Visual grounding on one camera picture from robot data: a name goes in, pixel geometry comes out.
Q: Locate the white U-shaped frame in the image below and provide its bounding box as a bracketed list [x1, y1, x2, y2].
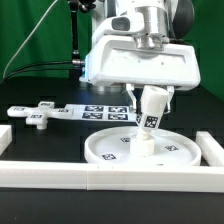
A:
[0, 125, 224, 194]

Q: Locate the white cross-shaped table base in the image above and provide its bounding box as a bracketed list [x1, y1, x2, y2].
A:
[7, 101, 73, 130]

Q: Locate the black cable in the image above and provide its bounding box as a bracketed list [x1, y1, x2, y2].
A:
[0, 60, 74, 84]

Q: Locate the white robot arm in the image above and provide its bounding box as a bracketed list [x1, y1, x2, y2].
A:
[81, 0, 200, 112]

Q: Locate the white sheet with markers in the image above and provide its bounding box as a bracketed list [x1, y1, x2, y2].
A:
[65, 104, 137, 122]

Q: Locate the grey cable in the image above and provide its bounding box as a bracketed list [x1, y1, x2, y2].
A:
[2, 0, 60, 79]

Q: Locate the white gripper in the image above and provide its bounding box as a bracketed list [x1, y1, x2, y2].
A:
[87, 35, 200, 114]

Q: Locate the white round table top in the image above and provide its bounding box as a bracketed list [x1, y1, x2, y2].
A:
[84, 126, 202, 167]

